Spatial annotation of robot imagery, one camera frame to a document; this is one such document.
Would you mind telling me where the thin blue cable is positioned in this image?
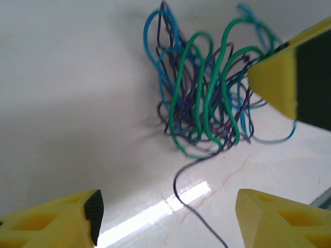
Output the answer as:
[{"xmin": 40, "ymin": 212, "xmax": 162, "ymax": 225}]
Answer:
[{"xmin": 143, "ymin": 2, "xmax": 297, "ymax": 142}]

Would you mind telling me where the thin dark purple cable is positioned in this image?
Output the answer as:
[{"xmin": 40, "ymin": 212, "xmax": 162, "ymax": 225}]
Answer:
[{"xmin": 154, "ymin": 1, "xmax": 253, "ymax": 248}]

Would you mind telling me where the thick green cable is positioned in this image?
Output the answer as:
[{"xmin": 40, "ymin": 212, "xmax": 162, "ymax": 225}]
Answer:
[{"xmin": 169, "ymin": 17, "xmax": 272, "ymax": 159}]

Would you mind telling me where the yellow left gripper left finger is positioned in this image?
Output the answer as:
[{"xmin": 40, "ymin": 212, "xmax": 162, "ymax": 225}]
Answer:
[{"xmin": 0, "ymin": 189, "xmax": 105, "ymax": 248}]

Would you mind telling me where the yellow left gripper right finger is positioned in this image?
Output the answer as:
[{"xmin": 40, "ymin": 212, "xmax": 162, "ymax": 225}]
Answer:
[{"xmin": 237, "ymin": 188, "xmax": 331, "ymax": 248}]

